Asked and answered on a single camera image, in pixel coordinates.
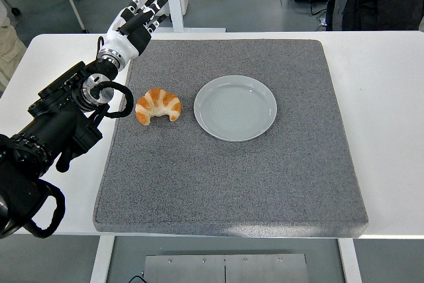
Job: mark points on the grey metal plate with screws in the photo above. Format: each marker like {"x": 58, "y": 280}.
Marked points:
{"x": 225, "y": 268}

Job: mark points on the golden croissant bread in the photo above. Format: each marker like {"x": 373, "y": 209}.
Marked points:
{"x": 159, "y": 100}

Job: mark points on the white table leg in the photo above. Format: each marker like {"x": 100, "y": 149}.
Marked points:
{"x": 101, "y": 260}
{"x": 351, "y": 261}

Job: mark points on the round grey plate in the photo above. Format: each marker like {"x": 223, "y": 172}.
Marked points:
{"x": 235, "y": 109}

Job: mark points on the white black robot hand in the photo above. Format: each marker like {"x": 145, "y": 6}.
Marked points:
{"x": 122, "y": 39}

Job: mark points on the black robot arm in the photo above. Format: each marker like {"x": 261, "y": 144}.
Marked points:
{"x": 49, "y": 124}

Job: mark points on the grey speckled mat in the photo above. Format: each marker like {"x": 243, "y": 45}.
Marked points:
{"x": 232, "y": 180}

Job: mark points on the beige fabric bundle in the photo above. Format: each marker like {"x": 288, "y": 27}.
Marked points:
{"x": 8, "y": 51}

